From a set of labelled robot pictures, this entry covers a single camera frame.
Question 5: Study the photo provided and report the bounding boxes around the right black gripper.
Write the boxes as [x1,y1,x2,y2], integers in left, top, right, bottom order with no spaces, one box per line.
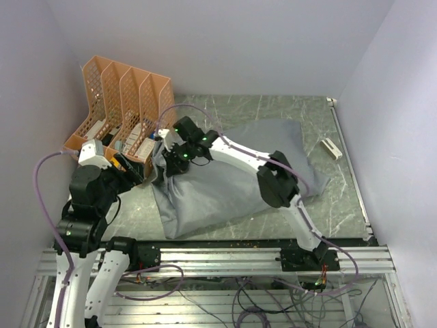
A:
[161,141,195,178]

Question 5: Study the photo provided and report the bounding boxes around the grey pillowcase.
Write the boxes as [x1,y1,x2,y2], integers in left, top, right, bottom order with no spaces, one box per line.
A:
[152,118,330,239]

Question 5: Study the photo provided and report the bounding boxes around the cream yellow pillow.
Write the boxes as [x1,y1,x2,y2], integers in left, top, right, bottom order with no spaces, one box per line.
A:
[111,152,127,171]

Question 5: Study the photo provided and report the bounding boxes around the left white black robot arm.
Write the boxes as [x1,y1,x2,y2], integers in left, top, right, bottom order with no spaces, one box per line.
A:
[48,153,144,327]

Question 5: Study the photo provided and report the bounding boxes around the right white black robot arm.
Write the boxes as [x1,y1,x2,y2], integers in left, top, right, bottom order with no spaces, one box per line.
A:
[155,116,328,271]

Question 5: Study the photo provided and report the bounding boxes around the white red box in organizer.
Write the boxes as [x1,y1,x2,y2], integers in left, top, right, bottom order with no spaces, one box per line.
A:
[84,120,105,139]

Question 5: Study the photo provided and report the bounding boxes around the orange plastic file organizer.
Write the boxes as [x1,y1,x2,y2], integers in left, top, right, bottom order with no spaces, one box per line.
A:
[64,55,177,176]

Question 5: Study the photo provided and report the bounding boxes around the small white block on table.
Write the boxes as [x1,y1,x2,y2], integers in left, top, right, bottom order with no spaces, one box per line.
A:
[320,138,343,161]

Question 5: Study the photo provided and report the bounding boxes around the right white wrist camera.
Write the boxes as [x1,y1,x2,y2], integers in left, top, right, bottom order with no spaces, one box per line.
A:
[154,128,177,152]

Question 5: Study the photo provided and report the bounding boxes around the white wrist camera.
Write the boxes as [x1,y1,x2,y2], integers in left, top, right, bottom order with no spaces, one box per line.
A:
[154,128,177,152]
[78,139,111,169]

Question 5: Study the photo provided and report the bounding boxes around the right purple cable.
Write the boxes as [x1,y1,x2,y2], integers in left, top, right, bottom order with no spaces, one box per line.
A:
[154,103,360,297]

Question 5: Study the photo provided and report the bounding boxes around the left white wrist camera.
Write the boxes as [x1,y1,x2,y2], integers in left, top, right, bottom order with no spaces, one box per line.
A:
[78,139,111,169]

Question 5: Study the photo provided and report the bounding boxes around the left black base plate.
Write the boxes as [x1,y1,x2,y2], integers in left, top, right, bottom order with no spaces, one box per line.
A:
[128,248,161,271]

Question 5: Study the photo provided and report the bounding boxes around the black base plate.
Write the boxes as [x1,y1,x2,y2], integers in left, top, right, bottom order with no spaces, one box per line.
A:
[275,248,340,272]
[128,248,161,271]

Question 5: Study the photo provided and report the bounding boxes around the aluminium mounting rail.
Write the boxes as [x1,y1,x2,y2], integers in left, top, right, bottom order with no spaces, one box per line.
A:
[36,246,397,277]

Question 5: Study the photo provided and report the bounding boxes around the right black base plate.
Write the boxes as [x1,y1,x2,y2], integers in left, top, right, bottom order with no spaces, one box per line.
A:
[275,248,340,272]

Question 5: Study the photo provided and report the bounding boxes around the tangled cables under table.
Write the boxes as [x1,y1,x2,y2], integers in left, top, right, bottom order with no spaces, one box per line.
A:
[112,273,380,328]

